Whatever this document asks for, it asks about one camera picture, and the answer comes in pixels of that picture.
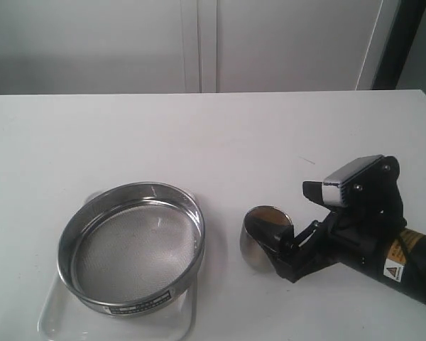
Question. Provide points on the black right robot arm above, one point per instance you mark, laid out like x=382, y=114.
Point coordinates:
x=404, y=264

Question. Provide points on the clear plastic tray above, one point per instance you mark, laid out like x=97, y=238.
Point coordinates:
x=64, y=317

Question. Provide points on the stainless steel cup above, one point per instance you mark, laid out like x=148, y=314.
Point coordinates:
x=251, y=252

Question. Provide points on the white cabinet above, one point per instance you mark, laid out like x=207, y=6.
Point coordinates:
x=107, y=47

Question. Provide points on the round steel mesh sieve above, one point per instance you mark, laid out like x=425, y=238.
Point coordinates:
x=133, y=250

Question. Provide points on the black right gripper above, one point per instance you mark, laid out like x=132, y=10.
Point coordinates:
x=355, y=235

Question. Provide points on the dark vertical post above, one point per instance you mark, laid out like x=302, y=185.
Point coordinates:
x=400, y=40

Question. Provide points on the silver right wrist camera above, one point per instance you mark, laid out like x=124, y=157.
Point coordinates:
x=334, y=186

